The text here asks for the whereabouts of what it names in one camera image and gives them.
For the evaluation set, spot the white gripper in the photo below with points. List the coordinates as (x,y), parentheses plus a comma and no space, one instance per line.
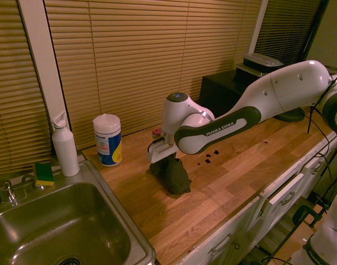
(161,153)

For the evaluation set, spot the dark green cloth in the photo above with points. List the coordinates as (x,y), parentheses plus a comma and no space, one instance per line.
(175,176)

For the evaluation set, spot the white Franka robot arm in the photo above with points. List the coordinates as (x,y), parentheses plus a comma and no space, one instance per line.
(281,88)

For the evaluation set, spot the disinfecting wipes canister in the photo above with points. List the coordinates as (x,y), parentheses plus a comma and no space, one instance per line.
(107,140)

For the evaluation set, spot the black microwave oven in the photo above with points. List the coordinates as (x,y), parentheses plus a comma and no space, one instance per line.
(215,91)

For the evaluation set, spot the wide beige window blind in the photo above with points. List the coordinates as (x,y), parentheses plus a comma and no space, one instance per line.
(146,60)

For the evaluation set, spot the white water bottle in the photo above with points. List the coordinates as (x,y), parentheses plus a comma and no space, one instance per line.
(65,149)

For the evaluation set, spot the white kitchen cabinet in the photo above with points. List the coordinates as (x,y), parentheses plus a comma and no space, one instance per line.
(248,220)

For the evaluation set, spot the black container with clear lid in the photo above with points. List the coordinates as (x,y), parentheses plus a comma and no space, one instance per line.
(261,60)
(247,74)

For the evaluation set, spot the round metal cabinet knob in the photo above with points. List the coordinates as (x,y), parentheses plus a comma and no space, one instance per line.
(236,245)

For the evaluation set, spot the green and yellow sponge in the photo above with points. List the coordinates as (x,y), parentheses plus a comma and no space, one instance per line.
(43,175)

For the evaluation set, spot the stainless steel sink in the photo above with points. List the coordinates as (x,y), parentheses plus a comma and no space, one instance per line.
(60,220)

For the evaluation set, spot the open white drawer front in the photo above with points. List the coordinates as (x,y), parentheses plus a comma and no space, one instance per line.
(295,183)

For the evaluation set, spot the black table clamp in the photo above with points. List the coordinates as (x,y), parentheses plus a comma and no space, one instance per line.
(304,211)

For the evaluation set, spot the chrome sink faucet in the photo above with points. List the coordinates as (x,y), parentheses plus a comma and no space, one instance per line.
(5,191)

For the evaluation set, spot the narrow beige window blind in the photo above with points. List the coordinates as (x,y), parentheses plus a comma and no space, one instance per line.
(11,96)

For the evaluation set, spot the dark shaded window blind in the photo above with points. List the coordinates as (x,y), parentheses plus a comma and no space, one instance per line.
(284,33)

